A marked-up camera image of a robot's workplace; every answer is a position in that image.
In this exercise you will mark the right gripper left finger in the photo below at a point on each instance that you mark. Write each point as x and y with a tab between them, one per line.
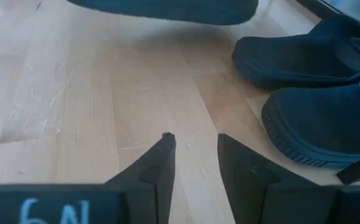
155	193

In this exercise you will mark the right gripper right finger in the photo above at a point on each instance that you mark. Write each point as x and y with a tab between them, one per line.
248	193

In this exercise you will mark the black rubber slide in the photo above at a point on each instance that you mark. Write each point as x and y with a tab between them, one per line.
323	124
167	11
292	59

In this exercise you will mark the black metal rig frame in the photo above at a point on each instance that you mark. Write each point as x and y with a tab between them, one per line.
317	7

